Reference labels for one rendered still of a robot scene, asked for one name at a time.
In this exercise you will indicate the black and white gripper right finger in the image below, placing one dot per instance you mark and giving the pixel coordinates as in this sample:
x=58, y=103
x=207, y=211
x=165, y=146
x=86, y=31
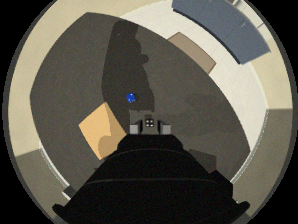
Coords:
x=163, y=128

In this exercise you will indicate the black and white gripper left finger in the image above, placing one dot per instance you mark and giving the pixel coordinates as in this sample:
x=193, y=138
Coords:
x=136, y=128

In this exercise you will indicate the tan square mat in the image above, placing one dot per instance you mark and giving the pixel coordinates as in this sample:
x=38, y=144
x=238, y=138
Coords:
x=102, y=131

